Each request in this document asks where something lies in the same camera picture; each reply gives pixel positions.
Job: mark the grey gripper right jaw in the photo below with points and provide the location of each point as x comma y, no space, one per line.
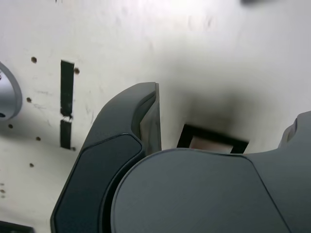
194,194

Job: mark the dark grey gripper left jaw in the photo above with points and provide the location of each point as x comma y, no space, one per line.
104,157

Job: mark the black tape square outline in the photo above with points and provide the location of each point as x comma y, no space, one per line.
185,136

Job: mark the black tape strip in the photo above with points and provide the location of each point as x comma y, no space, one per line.
66,87

